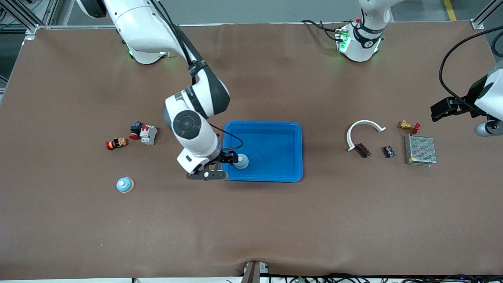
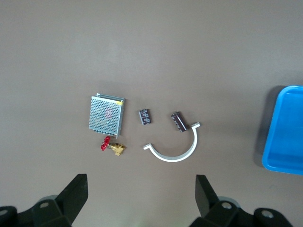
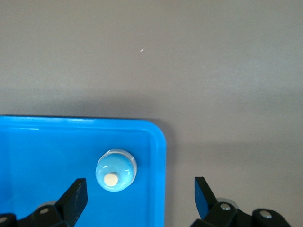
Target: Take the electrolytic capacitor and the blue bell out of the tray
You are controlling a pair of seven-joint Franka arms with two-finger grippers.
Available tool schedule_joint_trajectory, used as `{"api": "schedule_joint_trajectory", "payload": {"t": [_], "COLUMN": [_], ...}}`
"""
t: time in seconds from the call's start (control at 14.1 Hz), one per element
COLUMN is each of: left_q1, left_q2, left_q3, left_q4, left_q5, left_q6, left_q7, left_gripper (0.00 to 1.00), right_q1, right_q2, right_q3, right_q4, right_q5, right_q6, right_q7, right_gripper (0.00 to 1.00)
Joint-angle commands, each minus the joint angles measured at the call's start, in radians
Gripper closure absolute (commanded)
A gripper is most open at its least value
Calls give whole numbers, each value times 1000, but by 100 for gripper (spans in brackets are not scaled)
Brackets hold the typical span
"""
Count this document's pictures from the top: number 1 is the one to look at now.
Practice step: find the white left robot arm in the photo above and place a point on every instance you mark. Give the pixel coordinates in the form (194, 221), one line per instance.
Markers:
(361, 43)

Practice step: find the long brown capacitor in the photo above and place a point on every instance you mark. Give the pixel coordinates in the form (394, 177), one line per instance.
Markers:
(362, 150)

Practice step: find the red emergency stop button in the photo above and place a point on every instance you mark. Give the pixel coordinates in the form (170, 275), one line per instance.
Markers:
(135, 127)

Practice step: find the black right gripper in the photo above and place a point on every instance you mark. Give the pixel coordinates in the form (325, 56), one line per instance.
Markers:
(224, 157)

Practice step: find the white curved bracket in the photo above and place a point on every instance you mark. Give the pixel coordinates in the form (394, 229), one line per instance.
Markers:
(363, 122)

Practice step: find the short brown capacitor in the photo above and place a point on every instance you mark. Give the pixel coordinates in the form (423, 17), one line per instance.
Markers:
(389, 151)

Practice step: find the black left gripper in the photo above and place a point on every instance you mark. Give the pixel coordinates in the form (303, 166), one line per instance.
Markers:
(465, 107)

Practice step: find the silver table edge rail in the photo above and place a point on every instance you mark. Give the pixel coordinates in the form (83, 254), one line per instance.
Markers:
(255, 24)

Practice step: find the metal mesh power supply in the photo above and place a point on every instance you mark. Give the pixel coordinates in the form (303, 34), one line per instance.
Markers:
(420, 150)

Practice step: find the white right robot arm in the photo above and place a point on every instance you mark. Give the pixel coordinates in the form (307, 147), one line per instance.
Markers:
(137, 23)

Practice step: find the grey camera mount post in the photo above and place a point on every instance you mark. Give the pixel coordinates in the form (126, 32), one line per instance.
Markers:
(253, 273)

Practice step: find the blue plastic tray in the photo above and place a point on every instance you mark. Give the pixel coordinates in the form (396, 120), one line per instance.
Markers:
(271, 149)

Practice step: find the aluminium frame post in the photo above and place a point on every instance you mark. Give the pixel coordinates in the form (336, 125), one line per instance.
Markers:
(30, 29)
(477, 24)

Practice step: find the red and orange push button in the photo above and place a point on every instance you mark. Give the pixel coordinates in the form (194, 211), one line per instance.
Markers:
(117, 144)

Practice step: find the white circuit breaker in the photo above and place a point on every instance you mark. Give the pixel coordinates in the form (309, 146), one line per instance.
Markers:
(148, 135)

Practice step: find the light blue call bell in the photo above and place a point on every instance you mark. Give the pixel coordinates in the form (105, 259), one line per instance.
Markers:
(243, 162)
(125, 184)

